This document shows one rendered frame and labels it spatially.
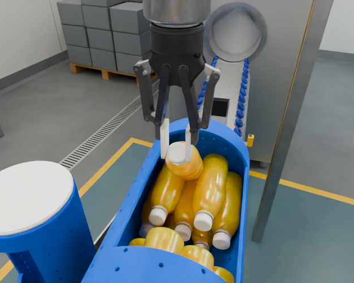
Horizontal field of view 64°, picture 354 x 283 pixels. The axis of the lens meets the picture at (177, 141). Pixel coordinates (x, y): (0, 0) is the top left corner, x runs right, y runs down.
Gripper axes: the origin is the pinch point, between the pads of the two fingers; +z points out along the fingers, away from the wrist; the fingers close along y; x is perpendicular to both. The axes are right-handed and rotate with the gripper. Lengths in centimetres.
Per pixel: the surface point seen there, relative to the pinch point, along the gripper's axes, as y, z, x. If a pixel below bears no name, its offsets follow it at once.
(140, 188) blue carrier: 7.4, 12.2, 1.6
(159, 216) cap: 3.7, 20.7, 0.8
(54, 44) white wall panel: 269, 102, -328
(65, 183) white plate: 36.4, 29.2, -10.6
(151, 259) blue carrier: -0.4, 9.6, 17.2
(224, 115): -4, 32, -65
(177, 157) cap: -0.2, 3.0, 0.8
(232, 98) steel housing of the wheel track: -6, 40, -97
